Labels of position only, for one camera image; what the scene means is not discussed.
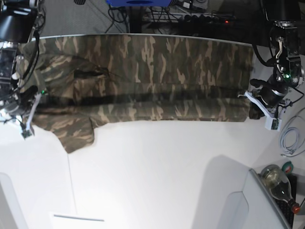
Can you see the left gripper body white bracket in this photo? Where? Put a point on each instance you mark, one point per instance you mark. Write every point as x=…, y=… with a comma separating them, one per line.
x=267, y=99

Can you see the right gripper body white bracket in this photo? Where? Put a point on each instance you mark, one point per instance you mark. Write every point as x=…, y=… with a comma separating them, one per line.
x=17, y=109

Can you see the camouflage t-shirt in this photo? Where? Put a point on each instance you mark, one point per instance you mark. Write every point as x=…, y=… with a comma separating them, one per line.
x=93, y=80

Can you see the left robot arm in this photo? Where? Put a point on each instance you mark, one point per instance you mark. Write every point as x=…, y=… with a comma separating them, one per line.
x=282, y=19

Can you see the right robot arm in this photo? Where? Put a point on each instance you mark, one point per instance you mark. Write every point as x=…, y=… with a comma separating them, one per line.
x=19, y=24

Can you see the green tape roll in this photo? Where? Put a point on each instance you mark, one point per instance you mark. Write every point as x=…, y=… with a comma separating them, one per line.
x=287, y=167

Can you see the clear plastic bottle red cap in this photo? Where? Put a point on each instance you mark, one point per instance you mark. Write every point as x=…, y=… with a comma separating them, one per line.
x=278, y=184

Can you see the black power strip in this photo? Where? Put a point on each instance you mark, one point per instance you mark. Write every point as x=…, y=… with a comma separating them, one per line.
x=209, y=18

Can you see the blue box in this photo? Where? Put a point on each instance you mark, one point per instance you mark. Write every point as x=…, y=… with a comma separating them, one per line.
x=139, y=3

